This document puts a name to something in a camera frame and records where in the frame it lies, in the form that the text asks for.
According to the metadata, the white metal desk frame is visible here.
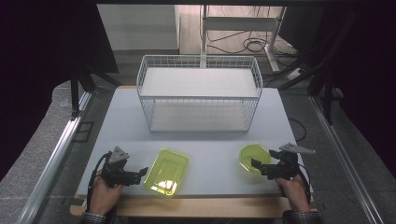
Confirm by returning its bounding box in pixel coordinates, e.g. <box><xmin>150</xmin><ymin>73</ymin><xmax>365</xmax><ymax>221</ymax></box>
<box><xmin>200</xmin><ymin>5</ymin><xmax>288</xmax><ymax>73</ymax></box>

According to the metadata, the yellow-green round plastic bowl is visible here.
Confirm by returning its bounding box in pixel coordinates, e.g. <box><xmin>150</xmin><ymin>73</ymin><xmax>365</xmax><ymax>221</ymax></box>
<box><xmin>238</xmin><ymin>142</ymin><xmax>273</xmax><ymax>174</ymax></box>

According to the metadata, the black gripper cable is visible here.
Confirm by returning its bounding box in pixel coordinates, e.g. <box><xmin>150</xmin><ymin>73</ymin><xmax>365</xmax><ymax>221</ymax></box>
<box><xmin>86</xmin><ymin>151</ymin><xmax>112</xmax><ymax>213</ymax></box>
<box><xmin>298</xmin><ymin>163</ymin><xmax>313</xmax><ymax>205</ymax></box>

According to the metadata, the thin black floor cable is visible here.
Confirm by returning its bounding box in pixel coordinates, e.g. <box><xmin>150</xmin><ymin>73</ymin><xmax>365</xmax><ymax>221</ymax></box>
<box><xmin>287</xmin><ymin>117</ymin><xmax>308</xmax><ymax>144</ymax></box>

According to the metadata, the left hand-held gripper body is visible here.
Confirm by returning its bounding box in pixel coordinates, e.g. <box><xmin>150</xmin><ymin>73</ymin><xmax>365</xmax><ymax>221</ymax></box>
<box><xmin>100</xmin><ymin>146</ymin><xmax>135</xmax><ymax>189</ymax></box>

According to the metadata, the white power strip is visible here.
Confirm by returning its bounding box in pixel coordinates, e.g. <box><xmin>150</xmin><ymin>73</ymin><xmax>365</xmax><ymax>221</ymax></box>
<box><xmin>285</xmin><ymin>67</ymin><xmax>305</xmax><ymax>82</ymax></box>

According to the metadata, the yellow-green rectangular plastic tray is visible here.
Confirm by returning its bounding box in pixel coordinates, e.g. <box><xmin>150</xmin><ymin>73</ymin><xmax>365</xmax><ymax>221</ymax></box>
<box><xmin>143</xmin><ymin>147</ymin><xmax>191</xmax><ymax>199</ymax></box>

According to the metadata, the person's left hand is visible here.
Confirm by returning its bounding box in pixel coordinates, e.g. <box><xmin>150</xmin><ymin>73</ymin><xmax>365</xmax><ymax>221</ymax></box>
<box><xmin>89</xmin><ymin>173</ymin><xmax>125</xmax><ymax>217</ymax></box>

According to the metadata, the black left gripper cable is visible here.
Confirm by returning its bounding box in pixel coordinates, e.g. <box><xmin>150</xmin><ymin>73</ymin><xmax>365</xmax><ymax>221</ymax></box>
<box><xmin>86</xmin><ymin>151</ymin><xmax>112</xmax><ymax>213</ymax></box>

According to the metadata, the black floor cables bundle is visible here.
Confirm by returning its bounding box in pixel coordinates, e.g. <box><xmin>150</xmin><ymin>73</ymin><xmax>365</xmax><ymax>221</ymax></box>
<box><xmin>206</xmin><ymin>30</ymin><xmax>298</xmax><ymax>58</ymax></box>

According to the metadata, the person's right hand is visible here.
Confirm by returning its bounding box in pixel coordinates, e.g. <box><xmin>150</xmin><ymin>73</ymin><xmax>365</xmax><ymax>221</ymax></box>
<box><xmin>275</xmin><ymin>173</ymin><xmax>309</xmax><ymax>214</ymax></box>

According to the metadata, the aluminium floor rail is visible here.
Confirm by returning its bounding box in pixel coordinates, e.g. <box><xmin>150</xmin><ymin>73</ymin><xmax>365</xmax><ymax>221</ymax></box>
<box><xmin>309</xmin><ymin>94</ymin><xmax>386</xmax><ymax>224</ymax></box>
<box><xmin>16</xmin><ymin>91</ymin><xmax>93</xmax><ymax>224</ymax></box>

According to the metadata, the black metal stand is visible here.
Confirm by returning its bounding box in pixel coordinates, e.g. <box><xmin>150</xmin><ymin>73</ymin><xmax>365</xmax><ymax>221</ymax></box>
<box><xmin>277</xmin><ymin>8</ymin><xmax>365</xmax><ymax>126</ymax></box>
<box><xmin>68</xmin><ymin>61</ymin><xmax>123</xmax><ymax>121</ymax></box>

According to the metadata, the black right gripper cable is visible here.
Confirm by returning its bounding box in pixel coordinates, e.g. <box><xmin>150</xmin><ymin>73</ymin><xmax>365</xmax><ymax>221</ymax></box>
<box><xmin>298</xmin><ymin>163</ymin><xmax>313</xmax><ymax>205</ymax></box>

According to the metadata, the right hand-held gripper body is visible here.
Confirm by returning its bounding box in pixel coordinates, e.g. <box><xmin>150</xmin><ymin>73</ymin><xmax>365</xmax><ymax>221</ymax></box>
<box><xmin>264</xmin><ymin>142</ymin><xmax>317</xmax><ymax>181</ymax></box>

